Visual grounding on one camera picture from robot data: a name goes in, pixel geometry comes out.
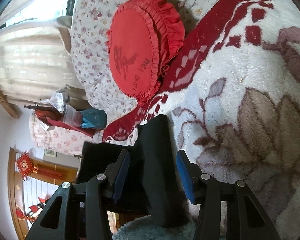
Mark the red round ruffled cushion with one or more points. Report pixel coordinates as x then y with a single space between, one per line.
144 36

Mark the black pants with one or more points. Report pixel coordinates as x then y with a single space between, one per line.
151 185

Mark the red chinese knot decoration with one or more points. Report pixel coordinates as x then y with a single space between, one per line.
26 166

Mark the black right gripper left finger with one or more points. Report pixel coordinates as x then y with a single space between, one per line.
83 205

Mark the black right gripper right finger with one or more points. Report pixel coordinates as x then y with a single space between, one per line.
245 216

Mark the teal bag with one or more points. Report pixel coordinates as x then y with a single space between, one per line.
94 118

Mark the light blue fluffy rug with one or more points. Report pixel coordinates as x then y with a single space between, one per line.
145 228

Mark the clear plastic bag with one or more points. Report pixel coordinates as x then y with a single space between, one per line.
60 100

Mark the beige curtain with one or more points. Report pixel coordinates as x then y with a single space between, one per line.
35 51

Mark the red white plush blanket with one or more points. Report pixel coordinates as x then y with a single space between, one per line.
232 98

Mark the floral white quilt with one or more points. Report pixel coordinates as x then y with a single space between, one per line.
95 42

